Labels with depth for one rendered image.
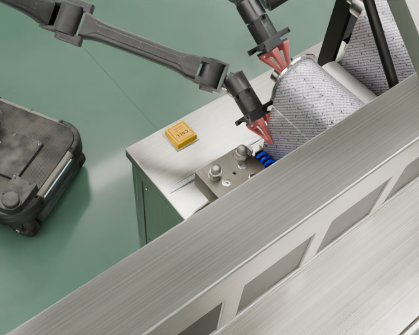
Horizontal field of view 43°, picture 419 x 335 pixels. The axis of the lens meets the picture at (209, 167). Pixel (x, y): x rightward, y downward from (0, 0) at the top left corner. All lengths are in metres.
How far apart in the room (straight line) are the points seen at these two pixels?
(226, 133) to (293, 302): 0.92
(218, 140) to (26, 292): 1.17
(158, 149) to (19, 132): 1.09
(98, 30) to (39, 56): 1.85
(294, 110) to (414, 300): 0.57
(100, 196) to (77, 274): 0.40
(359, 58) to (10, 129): 1.67
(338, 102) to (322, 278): 0.50
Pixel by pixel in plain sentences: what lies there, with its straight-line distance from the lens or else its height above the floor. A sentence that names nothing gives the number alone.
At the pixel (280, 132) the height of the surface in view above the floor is 1.14.
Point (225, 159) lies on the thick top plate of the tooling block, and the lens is 1.42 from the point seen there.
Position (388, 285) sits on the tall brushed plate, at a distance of 0.86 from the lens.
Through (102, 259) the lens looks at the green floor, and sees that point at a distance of 2.42.
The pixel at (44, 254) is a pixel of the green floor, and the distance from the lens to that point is 2.48.
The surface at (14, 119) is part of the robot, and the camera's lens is 2.61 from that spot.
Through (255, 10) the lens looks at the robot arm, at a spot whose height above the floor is 1.35.
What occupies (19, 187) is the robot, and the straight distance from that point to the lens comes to 2.33.
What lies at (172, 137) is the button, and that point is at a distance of 1.59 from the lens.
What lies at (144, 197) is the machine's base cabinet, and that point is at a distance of 1.69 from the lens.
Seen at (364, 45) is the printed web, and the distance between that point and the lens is 1.38.
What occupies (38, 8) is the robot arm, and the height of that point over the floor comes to 1.28.
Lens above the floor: 2.17
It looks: 55 degrees down
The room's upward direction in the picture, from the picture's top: 6 degrees clockwise
